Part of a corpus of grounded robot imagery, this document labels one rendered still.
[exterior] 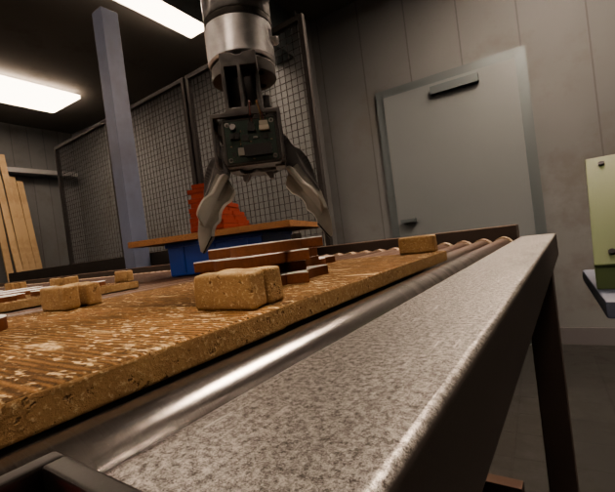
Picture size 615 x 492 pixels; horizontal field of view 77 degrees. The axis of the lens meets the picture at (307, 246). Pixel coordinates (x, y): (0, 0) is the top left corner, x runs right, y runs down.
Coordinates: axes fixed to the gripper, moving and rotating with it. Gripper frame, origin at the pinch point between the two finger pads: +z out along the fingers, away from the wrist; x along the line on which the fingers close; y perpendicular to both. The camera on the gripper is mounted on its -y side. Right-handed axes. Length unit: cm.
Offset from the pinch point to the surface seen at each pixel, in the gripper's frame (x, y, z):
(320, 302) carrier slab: 4.9, 15.5, 4.8
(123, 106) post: -86, -174, -87
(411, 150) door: 104, -276, -63
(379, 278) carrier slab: 11.5, 6.5, 4.7
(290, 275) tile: 2.5, 6.2, 3.2
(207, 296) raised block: -3.2, 17.9, 2.9
